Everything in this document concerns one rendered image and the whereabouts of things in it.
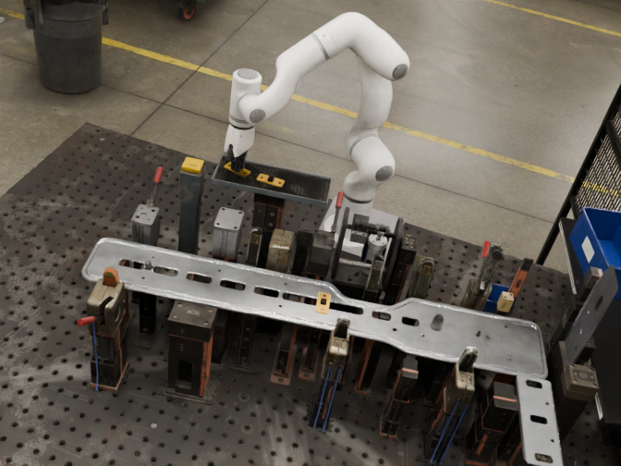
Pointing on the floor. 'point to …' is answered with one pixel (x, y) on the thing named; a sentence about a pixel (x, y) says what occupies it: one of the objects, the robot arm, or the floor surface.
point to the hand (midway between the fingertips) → (237, 163)
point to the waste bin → (67, 42)
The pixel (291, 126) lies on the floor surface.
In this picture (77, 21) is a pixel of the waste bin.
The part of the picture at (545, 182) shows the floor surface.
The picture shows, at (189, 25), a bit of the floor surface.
